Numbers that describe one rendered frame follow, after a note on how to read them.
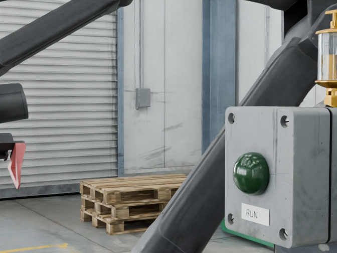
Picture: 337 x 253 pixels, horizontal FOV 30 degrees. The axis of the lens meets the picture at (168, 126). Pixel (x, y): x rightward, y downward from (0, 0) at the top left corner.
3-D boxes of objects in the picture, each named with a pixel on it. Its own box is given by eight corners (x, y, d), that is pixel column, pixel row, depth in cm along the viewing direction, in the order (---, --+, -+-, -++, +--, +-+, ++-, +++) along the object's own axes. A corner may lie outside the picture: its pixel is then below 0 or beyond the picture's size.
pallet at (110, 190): (79, 193, 665) (79, 179, 664) (180, 185, 717) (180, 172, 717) (106, 205, 591) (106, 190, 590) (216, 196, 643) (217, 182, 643)
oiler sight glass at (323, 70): (310, 80, 48) (311, 34, 48) (334, 81, 50) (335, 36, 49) (334, 80, 46) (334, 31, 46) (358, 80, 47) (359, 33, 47)
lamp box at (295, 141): (223, 228, 46) (224, 106, 46) (271, 222, 49) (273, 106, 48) (292, 250, 40) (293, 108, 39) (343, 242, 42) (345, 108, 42)
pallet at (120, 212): (80, 206, 664) (79, 193, 664) (178, 197, 725) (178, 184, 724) (114, 220, 592) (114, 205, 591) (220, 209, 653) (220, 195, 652)
